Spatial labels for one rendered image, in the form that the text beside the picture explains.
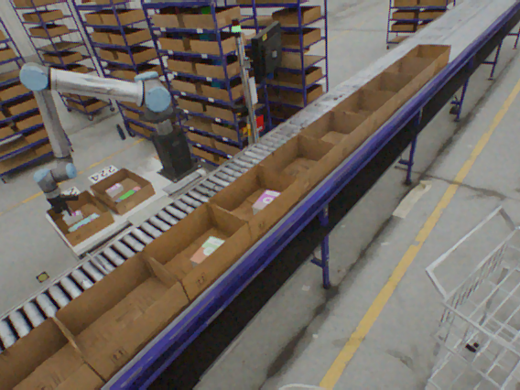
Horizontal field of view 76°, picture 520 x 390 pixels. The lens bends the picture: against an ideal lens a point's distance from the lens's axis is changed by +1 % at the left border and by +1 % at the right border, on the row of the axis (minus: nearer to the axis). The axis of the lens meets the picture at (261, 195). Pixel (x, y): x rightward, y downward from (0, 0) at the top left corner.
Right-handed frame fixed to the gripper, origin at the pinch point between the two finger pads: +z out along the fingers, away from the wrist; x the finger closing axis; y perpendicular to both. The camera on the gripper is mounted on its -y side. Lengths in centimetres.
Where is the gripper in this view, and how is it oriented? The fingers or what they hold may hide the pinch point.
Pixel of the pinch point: (73, 216)
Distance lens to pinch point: 252.3
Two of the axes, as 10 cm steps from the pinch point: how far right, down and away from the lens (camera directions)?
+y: -8.1, 4.4, -3.8
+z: 1.4, 7.8, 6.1
